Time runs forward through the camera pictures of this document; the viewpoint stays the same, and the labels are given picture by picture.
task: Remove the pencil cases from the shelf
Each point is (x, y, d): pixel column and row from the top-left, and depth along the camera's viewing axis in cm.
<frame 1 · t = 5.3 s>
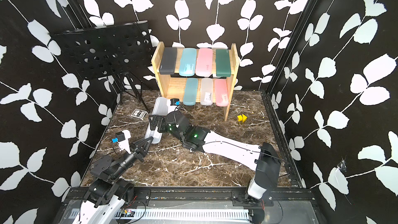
left hand: (152, 137, 67), fingers closed
right hand: (153, 116, 67), fingers open
wooden two-tier shelf: (172, 86, 97), point 21 cm above the table
teal pencil case: (190, 91, 95), point 21 cm above the table
clear pencil case: (206, 92, 91), point 24 cm above the table
pink pencil case lower shelf: (221, 90, 93), point 23 cm above the table
yellow small block: (242, 117, 105), point 2 cm above the table

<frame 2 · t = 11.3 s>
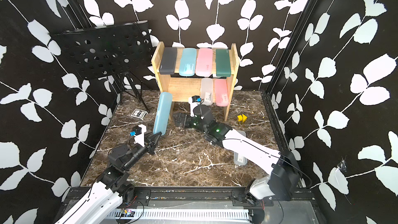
left hand: (160, 131, 73), fingers closed
right hand: (177, 113, 72), fingers open
teal pencil case: (162, 113, 73), point 29 cm above the table
the other named things where they were.

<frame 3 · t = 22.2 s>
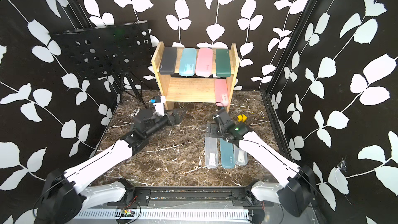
left hand: (182, 108, 72), fingers open
right hand: (212, 126, 80), fingers open
teal pencil case: (227, 154, 90), on the table
clear pencil case: (211, 152, 90), on the table
the other named things where they were.

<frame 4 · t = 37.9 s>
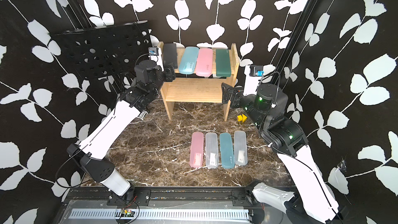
left hand: (166, 60, 68), fingers open
right hand: (231, 80, 54), fingers open
pink pencil case lower shelf: (196, 158, 88), on the table
the other named things where they were.

